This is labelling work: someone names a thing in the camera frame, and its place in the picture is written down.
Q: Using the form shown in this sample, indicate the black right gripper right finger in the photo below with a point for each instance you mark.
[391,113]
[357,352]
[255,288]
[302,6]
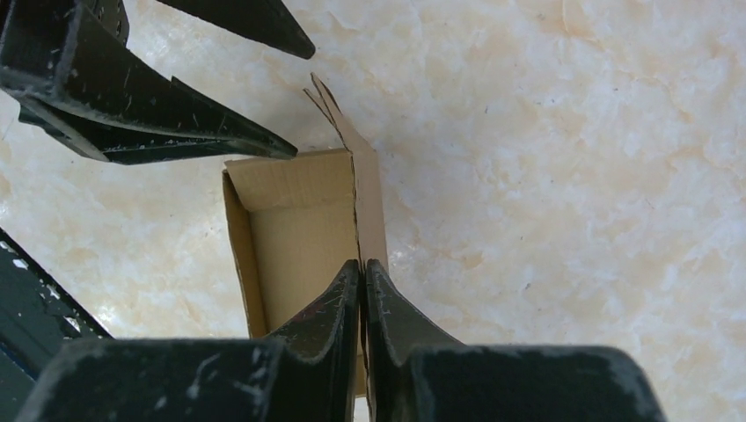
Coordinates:
[419,372]

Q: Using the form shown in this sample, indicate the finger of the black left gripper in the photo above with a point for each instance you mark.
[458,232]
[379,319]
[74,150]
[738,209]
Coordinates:
[268,22]
[67,65]

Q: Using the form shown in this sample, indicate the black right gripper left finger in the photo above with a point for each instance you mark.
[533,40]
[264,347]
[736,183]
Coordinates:
[302,371]

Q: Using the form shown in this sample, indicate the brown cardboard box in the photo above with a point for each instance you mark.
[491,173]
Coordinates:
[292,224]

